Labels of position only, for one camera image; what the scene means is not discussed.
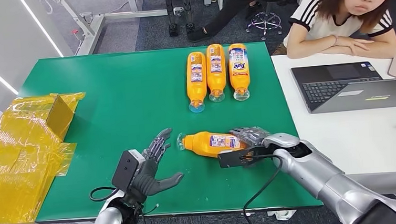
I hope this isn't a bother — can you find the orange bottle Tide label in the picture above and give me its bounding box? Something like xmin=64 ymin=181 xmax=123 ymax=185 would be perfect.
xmin=227 ymin=42 xmax=253 ymax=103

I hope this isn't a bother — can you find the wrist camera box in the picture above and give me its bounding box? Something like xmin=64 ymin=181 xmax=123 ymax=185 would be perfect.
xmin=109 ymin=148 xmax=149 ymax=194
xmin=217 ymin=143 xmax=279 ymax=169

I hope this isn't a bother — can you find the black robot legs stand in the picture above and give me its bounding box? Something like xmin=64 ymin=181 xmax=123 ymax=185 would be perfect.
xmin=162 ymin=0 xmax=197 ymax=37

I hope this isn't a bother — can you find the person in black trousers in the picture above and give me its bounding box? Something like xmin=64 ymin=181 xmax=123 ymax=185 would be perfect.
xmin=184 ymin=0 xmax=291 ymax=43

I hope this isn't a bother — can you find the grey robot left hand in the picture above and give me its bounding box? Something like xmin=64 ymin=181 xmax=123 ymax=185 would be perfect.
xmin=127 ymin=127 xmax=186 ymax=198

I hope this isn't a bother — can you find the white metal frame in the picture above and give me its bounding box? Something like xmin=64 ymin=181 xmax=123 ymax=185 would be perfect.
xmin=38 ymin=0 xmax=172 ymax=59

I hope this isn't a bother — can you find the white desk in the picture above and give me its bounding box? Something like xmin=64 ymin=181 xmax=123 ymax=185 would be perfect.
xmin=270 ymin=46 xmax=396 ymax=202

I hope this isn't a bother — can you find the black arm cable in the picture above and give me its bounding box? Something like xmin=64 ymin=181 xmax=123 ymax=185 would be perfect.
xmin=238 ymin=153 xmax=289 ymax=224
xmin=88 ymin=185 xmax=122 ymax=203

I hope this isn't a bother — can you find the orange detergent bottle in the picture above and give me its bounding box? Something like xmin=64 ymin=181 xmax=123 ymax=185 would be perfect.
xmin=176 ymin=127 xmax=254 ymax=161

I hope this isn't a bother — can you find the green table mat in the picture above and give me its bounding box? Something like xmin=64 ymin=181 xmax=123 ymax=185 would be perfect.
xmin=16 ymin=38 xmax=324 ymax=224

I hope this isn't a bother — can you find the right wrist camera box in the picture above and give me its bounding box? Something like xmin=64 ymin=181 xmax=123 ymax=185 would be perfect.
xmin=217 ymin=143 xmax=279 ymax=169

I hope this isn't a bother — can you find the yellow film wrapped carton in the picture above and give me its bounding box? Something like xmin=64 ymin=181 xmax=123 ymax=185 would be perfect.
xmin=0 ymin=91 xmax=96 ymax=224

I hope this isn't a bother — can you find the grey open laptop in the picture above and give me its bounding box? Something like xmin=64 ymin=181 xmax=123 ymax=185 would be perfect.
xmin=291 ymin=59 xmax=396 ymax=116

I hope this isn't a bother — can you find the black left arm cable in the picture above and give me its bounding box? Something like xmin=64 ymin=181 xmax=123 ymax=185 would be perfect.
xmin=88 ymin=185 xmax=122 ymax=203

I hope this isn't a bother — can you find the orange bottle blue-tinted cap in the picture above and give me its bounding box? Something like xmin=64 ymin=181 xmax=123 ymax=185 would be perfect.
xmin=184 ymin=51 xmax=210 ymax=114

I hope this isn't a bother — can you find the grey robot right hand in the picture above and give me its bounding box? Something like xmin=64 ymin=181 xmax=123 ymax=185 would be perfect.
xmin=228 ymin=125 xmax=273 ymax=149

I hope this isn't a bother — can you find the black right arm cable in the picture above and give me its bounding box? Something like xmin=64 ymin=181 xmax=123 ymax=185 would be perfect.
xmin=238 ymin=153 xmax=289 ymax=224

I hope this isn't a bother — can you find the black office chair chrome base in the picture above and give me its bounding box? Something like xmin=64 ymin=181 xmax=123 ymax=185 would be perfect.
xmin=243 ymin=0 xmax=297 ymax=42

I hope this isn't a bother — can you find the orange bottle back label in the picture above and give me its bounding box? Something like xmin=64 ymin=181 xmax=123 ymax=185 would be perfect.
xmin=204 ymin=43 xmax=229 ymax=104

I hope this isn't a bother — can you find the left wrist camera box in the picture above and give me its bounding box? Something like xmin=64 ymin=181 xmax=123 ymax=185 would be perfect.
xmin=109 ymin=148 xmax=149 ymax=194

